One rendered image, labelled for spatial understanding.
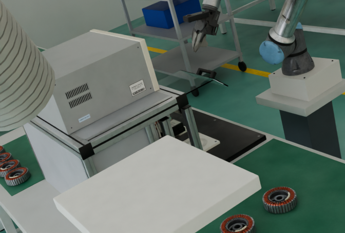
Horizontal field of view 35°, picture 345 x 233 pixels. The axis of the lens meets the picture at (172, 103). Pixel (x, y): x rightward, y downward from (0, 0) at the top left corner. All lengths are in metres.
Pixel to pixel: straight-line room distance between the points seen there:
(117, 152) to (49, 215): 0.51
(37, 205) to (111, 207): 1.14
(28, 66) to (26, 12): 6.62
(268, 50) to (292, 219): 0.87
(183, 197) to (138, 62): 0.89
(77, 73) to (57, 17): 5.77
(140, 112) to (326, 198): 0.69
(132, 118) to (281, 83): 0.95
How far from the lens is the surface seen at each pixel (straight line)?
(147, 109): 1.92
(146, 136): 1.93
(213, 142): 2.30
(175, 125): 2.21
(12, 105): 0.92
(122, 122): 1.89
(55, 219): 2.23
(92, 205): 1.29
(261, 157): 2.18
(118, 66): 1.97
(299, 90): 2.55
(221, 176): 1.24
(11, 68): 0.88
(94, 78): 1.93
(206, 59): 5.11
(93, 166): 1.85
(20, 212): 2.38
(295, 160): 2.11
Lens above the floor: 1.85
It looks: 22 degrees down
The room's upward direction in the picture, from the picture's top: 16 degrees counter-clockwise
